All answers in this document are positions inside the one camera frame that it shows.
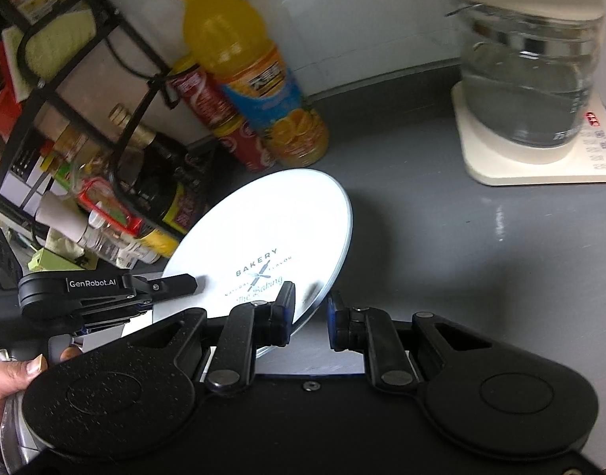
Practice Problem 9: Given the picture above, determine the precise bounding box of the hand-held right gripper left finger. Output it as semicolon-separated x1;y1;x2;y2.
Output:
110;281;298;396

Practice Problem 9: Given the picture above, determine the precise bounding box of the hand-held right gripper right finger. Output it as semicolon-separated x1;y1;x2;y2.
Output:
326;289;524;392

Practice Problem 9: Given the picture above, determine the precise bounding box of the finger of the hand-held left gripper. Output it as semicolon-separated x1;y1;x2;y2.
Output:
82;299;155;332
133;273;199;300

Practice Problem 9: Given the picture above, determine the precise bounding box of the small white printed plate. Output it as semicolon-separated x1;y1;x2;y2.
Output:
152;168;354;358

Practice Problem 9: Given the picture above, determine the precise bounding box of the person's left hand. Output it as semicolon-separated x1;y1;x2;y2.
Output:
0;345;82;405

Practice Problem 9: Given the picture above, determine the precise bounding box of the green carton box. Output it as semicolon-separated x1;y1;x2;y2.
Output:
32;246;88;274

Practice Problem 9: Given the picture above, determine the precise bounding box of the small clear jar silver cap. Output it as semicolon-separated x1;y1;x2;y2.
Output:
85;213;135;265

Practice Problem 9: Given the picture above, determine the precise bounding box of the black metal shelf rack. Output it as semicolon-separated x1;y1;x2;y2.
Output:
0;0;221;241

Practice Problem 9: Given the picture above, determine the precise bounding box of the orange juice bottle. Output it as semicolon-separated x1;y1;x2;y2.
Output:
172;0;330;169

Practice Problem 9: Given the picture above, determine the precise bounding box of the cream kettle heating base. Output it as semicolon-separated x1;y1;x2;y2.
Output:
450;82;606;188

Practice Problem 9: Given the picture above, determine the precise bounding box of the pale green cloth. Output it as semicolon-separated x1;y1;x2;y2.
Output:
17;0;99;83

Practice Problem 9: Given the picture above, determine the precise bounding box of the glass kettle cream lid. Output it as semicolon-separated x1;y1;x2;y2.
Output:
440;0;606;150

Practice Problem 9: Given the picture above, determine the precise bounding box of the dark sauce bottle red handle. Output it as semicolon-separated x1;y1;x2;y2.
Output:
78;104;221;263

